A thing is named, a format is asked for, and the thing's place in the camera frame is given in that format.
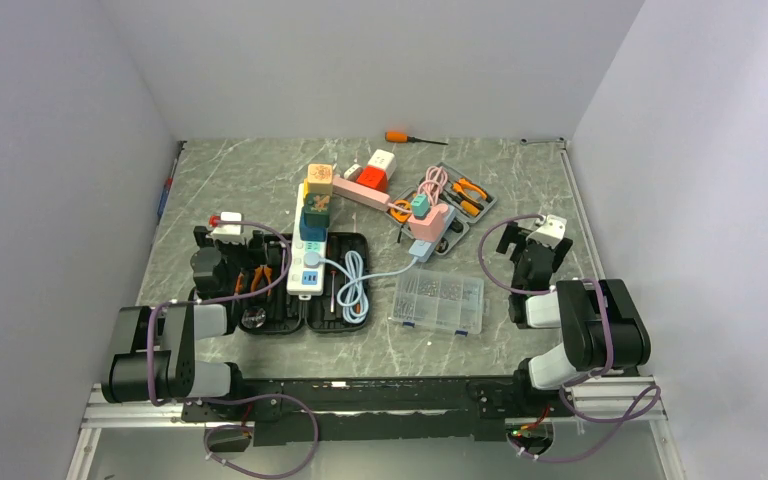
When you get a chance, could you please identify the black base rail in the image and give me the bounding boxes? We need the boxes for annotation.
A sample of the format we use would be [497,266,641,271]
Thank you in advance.
[182,374,571,446]

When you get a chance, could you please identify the white cube adapter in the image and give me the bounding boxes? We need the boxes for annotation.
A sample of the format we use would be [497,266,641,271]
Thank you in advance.
[367,149,396,179]

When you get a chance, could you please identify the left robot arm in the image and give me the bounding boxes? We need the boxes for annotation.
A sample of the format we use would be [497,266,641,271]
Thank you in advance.
[101,226,290,420]

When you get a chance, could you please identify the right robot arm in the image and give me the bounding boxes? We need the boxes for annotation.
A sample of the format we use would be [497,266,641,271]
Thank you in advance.
[496,216,651,415]

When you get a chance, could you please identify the pink cube socket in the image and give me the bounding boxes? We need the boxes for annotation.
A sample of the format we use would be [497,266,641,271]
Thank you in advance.
[408,203,451,243]

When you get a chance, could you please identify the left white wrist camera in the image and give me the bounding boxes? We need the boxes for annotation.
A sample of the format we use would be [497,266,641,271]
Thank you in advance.
[209,212,244,244]

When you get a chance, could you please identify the black tool case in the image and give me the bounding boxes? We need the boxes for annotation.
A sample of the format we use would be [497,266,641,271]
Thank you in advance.
[188,228,373,336]

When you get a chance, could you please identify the light blue cable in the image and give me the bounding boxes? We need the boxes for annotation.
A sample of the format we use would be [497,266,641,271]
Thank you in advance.
[320,250,420,326]

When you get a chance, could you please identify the orange handled screwdriver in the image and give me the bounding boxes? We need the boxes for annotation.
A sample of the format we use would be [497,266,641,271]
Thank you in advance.
[385,131,448,146]

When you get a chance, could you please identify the white power strip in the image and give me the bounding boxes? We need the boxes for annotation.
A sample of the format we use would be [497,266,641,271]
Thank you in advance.
[287,183,326,301]

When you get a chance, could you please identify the orange pliers in case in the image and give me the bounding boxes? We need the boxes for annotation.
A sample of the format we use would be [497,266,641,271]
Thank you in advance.
[234,265,273,294]

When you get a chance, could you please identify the beige cube adapter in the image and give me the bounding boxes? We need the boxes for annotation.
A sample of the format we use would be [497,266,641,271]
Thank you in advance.
[305,163,334,195]

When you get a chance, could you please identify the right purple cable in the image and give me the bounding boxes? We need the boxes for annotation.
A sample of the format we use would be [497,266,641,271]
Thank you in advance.
[477,213,662,464]

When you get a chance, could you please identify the pink power strip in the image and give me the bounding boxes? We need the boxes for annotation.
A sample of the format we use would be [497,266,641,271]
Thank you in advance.
[332,175,391,212]

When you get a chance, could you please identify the red cube adapter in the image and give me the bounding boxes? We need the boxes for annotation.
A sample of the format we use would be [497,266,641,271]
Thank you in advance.
[356,165,389,193]

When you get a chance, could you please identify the light blue power strip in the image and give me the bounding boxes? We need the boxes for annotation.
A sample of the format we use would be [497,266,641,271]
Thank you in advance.
[408,239,437,263]

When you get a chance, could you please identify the blue cube adapter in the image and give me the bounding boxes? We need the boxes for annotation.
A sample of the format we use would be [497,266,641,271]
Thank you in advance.
[298,218,327,243]

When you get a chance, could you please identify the purple cable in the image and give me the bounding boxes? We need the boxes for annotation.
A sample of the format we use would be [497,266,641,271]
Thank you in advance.
[146,219,320,480]
[477,213,662,464]

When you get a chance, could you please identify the teal cube plug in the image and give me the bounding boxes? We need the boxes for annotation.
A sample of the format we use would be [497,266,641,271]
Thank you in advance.
[410,193,431,220]

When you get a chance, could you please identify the red blue pen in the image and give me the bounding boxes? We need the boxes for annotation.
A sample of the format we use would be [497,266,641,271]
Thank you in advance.
[156,158,179,220]

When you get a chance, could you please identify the clear screw box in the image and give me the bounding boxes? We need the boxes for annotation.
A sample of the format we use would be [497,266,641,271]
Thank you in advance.
[389,267,484,337]

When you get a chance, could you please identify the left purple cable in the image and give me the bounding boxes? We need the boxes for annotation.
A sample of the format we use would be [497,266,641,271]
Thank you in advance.
[146,219,320,480]

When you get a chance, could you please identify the pink coiled cable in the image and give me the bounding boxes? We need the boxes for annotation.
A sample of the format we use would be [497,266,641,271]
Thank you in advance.
[418,165,449,207]

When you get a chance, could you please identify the grey tool tray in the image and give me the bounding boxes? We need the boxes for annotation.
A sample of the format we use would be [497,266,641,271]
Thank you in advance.
[389,162,499,257]

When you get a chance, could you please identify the green cube adapter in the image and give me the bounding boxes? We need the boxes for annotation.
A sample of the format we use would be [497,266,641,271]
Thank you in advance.
[302,193,331,229]

